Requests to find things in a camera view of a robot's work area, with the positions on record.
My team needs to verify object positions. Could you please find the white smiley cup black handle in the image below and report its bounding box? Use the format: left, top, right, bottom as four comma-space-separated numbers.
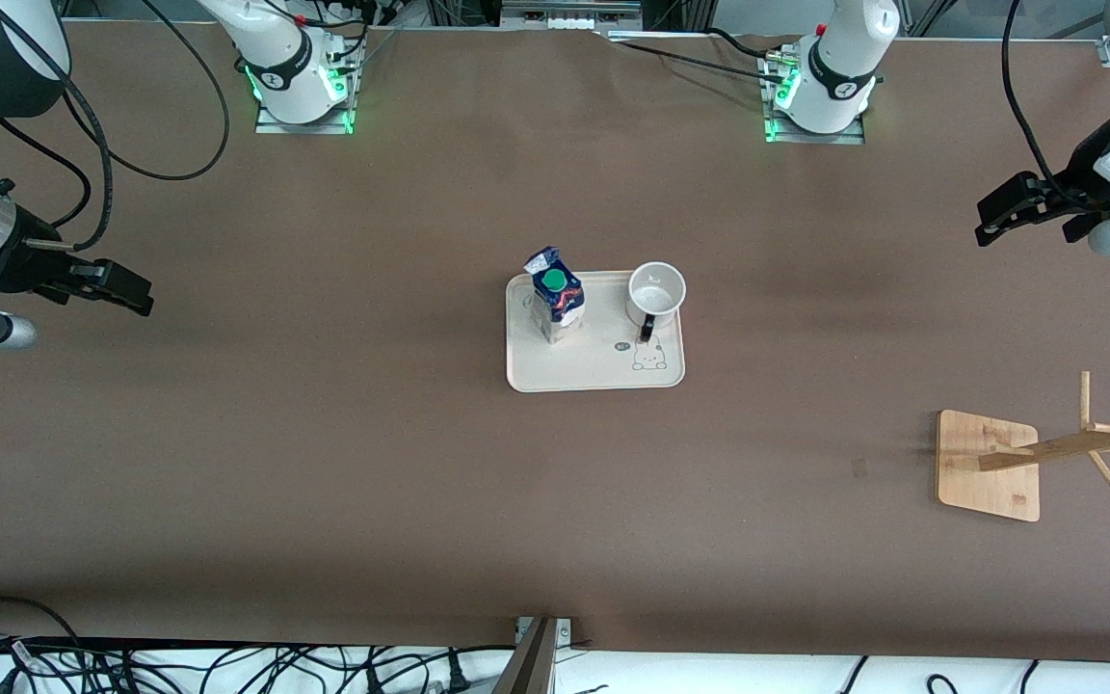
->
626, 261, 687, 344

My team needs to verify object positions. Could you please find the blue milk carton green cap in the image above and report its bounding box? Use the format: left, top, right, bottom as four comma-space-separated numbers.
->
524, 247, 587, 346

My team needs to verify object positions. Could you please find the cream rabbit print tray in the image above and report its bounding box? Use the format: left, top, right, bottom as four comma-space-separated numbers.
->
505, 270, 686, 393

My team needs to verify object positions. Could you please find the wooden mug stand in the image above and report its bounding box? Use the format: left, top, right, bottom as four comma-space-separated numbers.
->
936, 371, 1110, 522

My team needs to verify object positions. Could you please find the brown paper table cover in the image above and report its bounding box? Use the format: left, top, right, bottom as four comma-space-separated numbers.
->
0, 21, 1110, 666

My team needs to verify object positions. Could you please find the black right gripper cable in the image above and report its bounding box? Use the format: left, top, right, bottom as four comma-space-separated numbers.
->
0, 0, 113, 252

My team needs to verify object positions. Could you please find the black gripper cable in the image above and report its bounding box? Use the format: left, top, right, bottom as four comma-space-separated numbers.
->
1000, 0, 1086, 199
0, 0, 113, 252

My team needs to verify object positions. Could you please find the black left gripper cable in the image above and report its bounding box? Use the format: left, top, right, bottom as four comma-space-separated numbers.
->
1000, 0, 1086, 199

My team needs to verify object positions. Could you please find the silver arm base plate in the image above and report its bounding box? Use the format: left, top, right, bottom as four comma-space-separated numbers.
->
762, 53, 867, 146
254, 39, 356, 134

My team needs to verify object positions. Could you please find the short black table cable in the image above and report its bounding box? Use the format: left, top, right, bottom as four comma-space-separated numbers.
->
704, 27, 802, 61

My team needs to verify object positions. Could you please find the black arched floor cable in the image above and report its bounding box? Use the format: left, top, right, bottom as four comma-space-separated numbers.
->
0, 596, 84, 676

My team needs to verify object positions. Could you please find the long black table cable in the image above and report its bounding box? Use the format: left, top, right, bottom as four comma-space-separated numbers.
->
608, 39, 787, 83

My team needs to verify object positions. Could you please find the aluminium frame rail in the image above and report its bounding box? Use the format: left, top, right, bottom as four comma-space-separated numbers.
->
499, 0, 643, 30

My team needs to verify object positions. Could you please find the dark metal camera pole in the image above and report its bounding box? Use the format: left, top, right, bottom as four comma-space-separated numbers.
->
492, 617, 561, 694

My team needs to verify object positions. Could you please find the silver pole bracket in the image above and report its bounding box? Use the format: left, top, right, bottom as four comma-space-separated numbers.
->
515, 617, 573, 645

